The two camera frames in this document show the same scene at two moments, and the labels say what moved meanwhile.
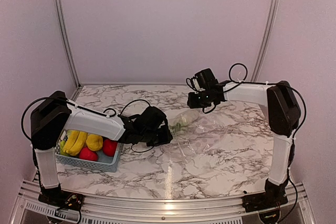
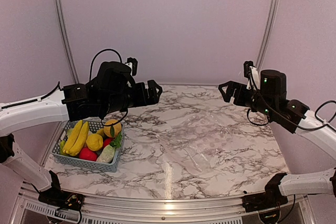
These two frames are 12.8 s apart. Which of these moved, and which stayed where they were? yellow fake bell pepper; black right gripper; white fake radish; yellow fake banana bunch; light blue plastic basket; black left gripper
Moved: white fake radish; black left gripper; black right gripper
Stayed: yellow fake bell pepper; yellow fake banana bunch; light blue plastic basket
